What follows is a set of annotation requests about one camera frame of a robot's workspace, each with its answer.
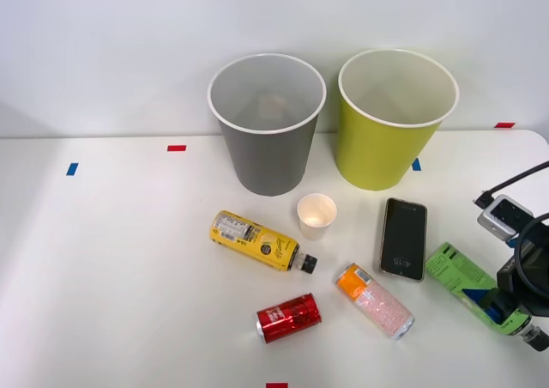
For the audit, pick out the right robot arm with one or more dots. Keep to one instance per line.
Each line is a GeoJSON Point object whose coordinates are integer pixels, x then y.
{"type": "Point", "coordinates": [504, 216]}

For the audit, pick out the yellow-green plastic waste bin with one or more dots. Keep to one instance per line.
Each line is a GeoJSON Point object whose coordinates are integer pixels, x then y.
{"type": "Point", "coordinates": [377, 152]}

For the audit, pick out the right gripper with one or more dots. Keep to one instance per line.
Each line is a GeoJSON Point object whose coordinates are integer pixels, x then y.
{"type": "Point", "coordinates": [534, 291]}

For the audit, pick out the grey plastic waste bin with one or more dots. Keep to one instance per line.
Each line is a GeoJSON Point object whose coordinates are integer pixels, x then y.
{"type": "Point", "coordinates": [270, 160]}

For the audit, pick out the small white paper cup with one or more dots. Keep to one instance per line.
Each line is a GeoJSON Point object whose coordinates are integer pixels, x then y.
{"type": "Point", "coordinates": [315, 227]}

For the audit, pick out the red drink can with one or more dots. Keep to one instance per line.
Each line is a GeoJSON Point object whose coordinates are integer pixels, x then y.
{"type": "Point", "coordinates": [289, 317]}

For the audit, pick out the yellow bottle with black cap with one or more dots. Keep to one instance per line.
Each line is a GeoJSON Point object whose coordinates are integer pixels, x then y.
{"type": "Point", "coordinates": [253, 242]}

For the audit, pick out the black smartphone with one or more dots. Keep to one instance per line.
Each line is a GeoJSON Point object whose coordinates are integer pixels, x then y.
{"type": "Point", "coordinates": [403, 238]}

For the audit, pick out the orange and pink drink can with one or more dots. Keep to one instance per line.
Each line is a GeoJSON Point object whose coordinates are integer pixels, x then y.
{"type": "Point", "coordinates": [377, 304]}

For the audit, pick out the green bottle with black cap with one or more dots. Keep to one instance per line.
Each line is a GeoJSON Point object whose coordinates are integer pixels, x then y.
{"type": "Point", "coordinates": [454, 268]}

